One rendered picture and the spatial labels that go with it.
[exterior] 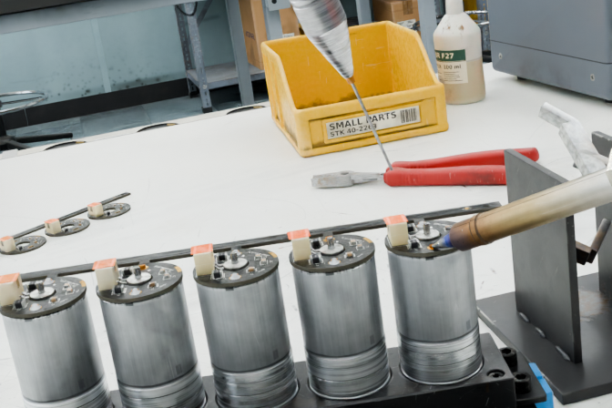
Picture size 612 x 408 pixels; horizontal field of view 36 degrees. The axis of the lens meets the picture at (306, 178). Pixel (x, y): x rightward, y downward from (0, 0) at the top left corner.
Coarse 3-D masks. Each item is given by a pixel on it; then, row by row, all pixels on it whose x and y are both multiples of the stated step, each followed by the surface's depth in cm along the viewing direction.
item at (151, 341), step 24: (144, 264) 28; (120, 312) 26; (144, 312) 26; (168, 312) 26; (120, 336) 26; (144, 336) 26; (168, 336) 26; (192, 336) 27; (120, 360) 27; (144, 360) 26; (168, 360) 26; (192, 360) 27; (120, 384) 27; (144, 384) 26; (168, 384) 27; (192, 384) 27
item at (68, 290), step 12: (24, 288) 27; (36, 288) 27; (60, 288) 27; (72, 288) 27; (84, 288) 27; (24, 300) 26; (48, 300) 26; (60, 300) 26; (72, 300) 26; (0, 312) 26; (12, 312) 26; (24, 312) 26; (36, 312) 26; (48, 312) 26
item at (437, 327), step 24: (408, 264) 26; (432, 264) 26; (456, 264) 26; (408, 288) 26; (432, 288) 26; (456, 288) 26; (408, 312) 27; (432, 312) 26; (456, 312) 26; (408, 336) 27; (432, 336) 27; (456, 336) 27; (408, 360) 27; (432, 360) 27; (456, 360) 27; (480, 360) 28; (432, 384) 27
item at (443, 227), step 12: (408, 228) 27; (420, 228) 28; (432, 228) 28; (444, 228) 27; (384, 240) 27; (408, 240) 26; (432, 240) 27; (396, 252) 26; (408, 252) 26; (420, 252) 26; (432, 252) 26; (444, 252) 26
